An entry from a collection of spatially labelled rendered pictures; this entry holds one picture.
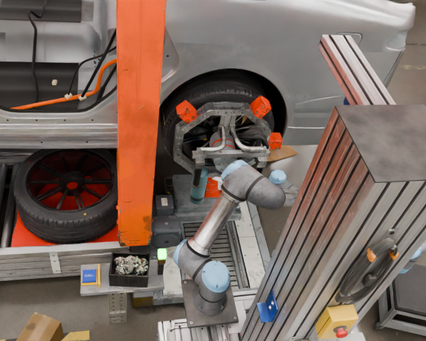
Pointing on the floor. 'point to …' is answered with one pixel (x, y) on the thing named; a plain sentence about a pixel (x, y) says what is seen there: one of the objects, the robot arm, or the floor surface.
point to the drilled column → (117, 308)
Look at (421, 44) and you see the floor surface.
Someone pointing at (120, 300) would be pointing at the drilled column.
